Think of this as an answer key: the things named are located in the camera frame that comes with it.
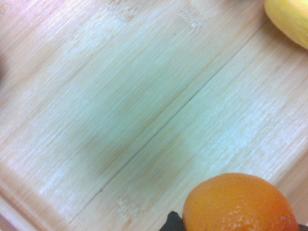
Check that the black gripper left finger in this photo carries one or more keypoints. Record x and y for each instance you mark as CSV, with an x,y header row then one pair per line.
x,y
172,222

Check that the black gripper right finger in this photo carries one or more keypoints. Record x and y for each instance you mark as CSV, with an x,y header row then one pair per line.
x,y
303,227

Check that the orange tangerine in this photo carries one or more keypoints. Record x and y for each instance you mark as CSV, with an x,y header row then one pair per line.
x,y
238,204

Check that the light bamboo wooden tray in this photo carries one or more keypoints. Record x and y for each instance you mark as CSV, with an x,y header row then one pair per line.
x,y
134,108

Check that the yellow fruit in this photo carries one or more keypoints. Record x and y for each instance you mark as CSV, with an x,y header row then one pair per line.
x,y
290,20

